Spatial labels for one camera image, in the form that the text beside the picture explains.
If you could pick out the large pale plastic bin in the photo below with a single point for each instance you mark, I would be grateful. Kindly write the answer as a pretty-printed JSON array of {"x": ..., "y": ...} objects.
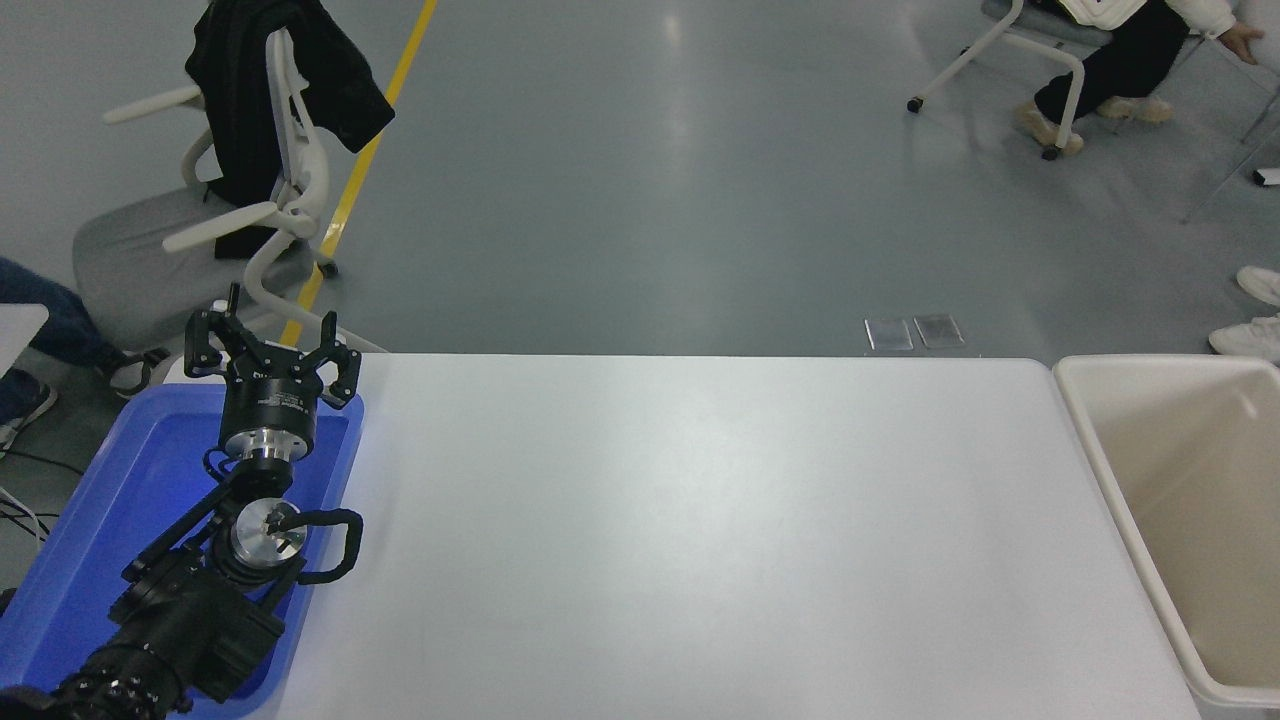
[{"x": 1170, "y": 470}]

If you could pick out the white frame wheeled chair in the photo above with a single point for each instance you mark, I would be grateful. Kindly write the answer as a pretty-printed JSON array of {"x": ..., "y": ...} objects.
[{"x": 1040, "y": 45}]

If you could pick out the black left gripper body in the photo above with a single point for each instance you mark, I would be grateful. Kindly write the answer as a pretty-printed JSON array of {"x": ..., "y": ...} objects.
[{"x": 268, "y": 400}]

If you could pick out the metal floor plate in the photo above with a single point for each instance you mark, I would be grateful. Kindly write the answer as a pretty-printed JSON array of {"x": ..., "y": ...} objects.
[
  {"x": 939, "y": 330},
  {"x": 889, "y": 334}
]

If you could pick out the grey metal frame legs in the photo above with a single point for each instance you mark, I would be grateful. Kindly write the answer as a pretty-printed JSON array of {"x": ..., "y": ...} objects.
[{"x": 1245, "y": 150}]

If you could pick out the white grey office chair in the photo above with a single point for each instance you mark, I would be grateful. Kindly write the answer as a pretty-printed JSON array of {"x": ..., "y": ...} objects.
[{"x": 130, "y": 250}]

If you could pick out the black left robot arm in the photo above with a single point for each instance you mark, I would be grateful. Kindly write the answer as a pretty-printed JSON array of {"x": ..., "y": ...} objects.
[{"x": 190, "y": 620}]

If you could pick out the blue plastic tray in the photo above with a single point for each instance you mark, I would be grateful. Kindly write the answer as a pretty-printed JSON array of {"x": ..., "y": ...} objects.
[{"x": 130, "y": 480}]

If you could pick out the white side desk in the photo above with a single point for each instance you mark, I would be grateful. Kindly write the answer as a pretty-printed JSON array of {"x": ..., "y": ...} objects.
[{"x": 15, "y": 328}]

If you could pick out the black garment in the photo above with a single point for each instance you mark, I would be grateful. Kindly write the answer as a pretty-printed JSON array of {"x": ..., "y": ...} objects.
[{"x": 235, "y": 100}]

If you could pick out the person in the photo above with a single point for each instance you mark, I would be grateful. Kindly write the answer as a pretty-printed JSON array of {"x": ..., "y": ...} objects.
[
  {"x": 1130, "y": 60},
  {"x": 50, "y": 320},
  {"x": 1250, "y": 340}
]

